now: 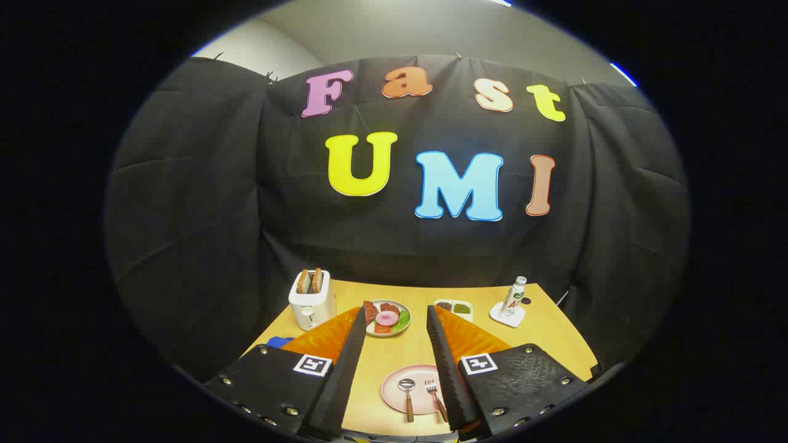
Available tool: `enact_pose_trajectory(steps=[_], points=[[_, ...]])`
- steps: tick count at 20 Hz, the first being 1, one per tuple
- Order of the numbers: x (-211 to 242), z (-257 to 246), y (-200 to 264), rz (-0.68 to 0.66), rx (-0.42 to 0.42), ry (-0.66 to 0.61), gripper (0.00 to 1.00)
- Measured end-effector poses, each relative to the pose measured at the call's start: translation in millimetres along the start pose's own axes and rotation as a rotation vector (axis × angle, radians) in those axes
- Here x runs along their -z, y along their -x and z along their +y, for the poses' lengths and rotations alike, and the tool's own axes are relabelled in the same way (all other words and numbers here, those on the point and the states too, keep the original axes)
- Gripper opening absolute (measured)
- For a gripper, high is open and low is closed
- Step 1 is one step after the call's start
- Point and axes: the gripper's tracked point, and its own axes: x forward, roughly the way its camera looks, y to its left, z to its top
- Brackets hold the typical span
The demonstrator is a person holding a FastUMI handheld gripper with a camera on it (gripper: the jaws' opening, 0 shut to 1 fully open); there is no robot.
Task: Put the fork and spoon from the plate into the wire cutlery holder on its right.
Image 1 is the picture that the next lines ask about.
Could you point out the orange carrot slice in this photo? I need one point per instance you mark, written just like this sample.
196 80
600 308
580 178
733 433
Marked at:
381 329

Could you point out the long brown sausage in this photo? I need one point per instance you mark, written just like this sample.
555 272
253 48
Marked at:
370 312

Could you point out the green lettuce leaf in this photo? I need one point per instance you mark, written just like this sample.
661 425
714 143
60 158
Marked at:
404 319

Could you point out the white toaster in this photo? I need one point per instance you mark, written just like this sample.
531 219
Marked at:
313 307

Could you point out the pink ham slice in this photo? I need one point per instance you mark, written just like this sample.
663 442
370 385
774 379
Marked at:
388 318

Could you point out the white square coaster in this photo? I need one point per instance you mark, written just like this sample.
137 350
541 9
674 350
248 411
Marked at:
500 319

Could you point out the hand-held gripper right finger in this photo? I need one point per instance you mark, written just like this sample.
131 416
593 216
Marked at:
446 369

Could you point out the pink round plate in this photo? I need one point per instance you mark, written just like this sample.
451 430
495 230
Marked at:
394 400

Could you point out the grey food plate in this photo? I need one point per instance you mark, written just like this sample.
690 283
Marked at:
403 331

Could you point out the white drink bottle green cap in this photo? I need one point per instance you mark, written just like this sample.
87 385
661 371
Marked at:
512 301

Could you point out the white divided bean dish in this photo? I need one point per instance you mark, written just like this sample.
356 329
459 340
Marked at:
454 309

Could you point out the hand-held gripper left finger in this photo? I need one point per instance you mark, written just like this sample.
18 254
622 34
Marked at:
345 381

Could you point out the blue cloth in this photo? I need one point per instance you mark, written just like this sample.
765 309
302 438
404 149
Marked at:
278 341

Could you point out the short brown sausage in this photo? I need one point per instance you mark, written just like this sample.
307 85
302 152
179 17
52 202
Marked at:
389 307

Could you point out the toast slice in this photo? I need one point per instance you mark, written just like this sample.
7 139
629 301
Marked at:
303 282
317 280

